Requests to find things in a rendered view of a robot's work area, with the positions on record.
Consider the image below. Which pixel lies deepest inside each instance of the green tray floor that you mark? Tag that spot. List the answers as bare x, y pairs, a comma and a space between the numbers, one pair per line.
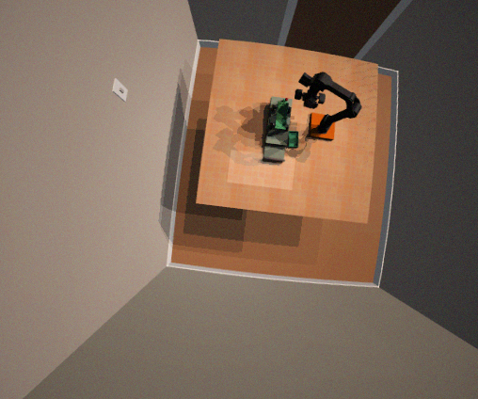
293, 139

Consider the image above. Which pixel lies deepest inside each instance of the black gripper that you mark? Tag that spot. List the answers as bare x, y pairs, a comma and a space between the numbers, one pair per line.
299, 94

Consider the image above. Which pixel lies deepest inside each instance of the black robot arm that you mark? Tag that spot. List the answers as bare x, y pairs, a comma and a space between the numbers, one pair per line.
321, 81

